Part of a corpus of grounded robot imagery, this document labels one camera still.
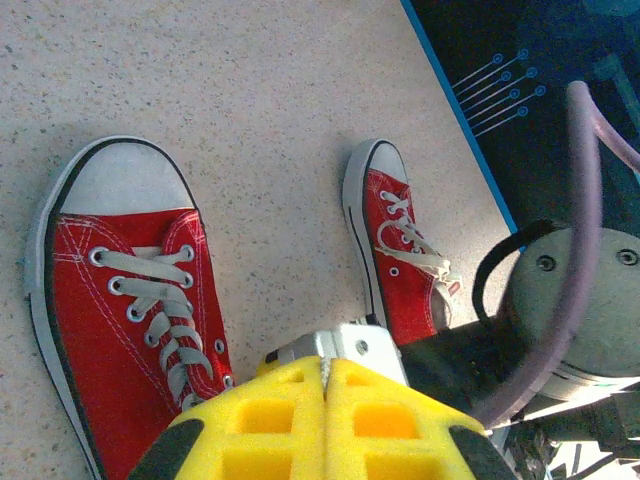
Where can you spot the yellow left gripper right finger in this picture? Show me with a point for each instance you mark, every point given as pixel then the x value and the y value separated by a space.
pixel 345 440

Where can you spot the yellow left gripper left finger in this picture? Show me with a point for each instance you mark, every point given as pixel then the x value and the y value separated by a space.
pixel 305 440

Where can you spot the white shoelace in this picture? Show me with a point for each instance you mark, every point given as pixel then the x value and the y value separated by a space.
pixel 150 270
pixel 425 257

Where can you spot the red canvas sneaker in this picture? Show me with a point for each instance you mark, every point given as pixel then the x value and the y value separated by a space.
pixel 115 350
pixel 405 300

